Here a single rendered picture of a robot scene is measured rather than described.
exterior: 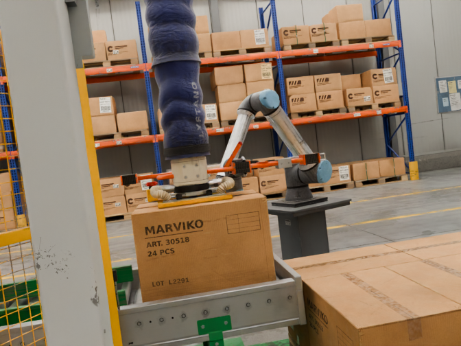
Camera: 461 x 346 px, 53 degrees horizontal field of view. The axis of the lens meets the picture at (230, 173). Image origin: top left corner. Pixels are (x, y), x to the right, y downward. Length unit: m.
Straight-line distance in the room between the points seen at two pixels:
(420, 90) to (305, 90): 3.63
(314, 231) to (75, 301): 2.20
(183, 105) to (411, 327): 1.28
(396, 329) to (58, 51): 1.33
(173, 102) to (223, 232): 0.63
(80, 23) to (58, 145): 0.36
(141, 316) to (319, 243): 1.56
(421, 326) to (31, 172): 1.31
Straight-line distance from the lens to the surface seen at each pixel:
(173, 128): 2.14
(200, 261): 2.08
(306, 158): 2.31
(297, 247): 3.13
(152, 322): 1.99
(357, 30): 10.60
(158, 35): 2.20
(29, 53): 1.18
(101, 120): 9.43
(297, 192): 3.12
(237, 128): 2.77
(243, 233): 2.07
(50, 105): 1.15
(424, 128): 12.54
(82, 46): 1.33
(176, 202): 2.09
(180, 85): 2.14
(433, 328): 1.79
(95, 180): 1.80
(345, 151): 11.56
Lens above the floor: 1.19
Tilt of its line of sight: 3 degrees down
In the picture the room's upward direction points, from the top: 7 degrees counter-clockwise
